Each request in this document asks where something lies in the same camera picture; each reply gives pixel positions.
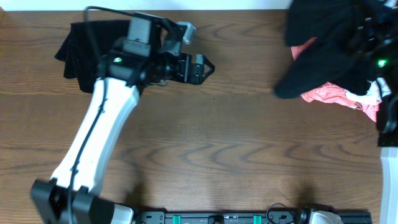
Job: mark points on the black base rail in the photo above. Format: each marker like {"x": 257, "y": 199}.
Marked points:
{"x": 275, "y": 214}

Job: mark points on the black velvet buttoned garment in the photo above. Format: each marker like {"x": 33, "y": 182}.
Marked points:
{"x": 77, "y": 53}

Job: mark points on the coral pink garment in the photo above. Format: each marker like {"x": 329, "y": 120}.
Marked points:
{"x": 330, "y": 93}

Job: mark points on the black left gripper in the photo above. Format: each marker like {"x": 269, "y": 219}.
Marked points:
{"x": 193, "y": 78}

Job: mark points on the white garment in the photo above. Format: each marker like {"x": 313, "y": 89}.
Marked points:
{"x": 377, "y": 90}

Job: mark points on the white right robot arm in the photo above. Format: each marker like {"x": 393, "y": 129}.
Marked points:
{"x": 380, "y": 49}

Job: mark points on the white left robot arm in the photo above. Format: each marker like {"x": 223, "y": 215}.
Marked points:
{"x": 72, "y": 195}

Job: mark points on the black polo shirt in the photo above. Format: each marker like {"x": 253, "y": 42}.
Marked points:
{"x": 334, "y": 32}

